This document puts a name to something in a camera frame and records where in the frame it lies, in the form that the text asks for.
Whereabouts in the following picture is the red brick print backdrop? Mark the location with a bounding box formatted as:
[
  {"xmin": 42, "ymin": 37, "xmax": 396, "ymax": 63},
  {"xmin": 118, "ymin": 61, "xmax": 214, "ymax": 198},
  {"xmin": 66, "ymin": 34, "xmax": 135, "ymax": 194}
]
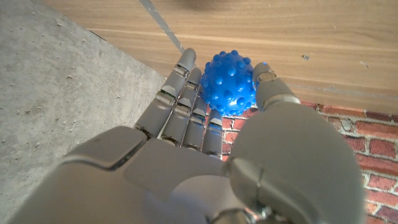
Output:
[{"xmin": 217, "ymin": 101, "xmax": 398, "ymax": 224}]

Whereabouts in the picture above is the blue spiky stress ball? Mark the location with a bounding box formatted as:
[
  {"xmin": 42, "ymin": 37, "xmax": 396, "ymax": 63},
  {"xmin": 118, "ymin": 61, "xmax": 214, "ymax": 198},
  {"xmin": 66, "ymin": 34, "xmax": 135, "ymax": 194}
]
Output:
[{"xmin": 200, "ymin": 49, "xmax": 261, "ymax": 117}]

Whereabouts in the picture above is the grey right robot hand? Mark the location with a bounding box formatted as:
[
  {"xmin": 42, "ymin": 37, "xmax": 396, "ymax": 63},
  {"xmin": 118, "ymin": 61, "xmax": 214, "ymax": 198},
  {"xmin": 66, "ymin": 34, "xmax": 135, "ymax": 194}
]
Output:
[{"xmin": 7, "ymin": 47, "xmax": 366, "ymax": 224}]

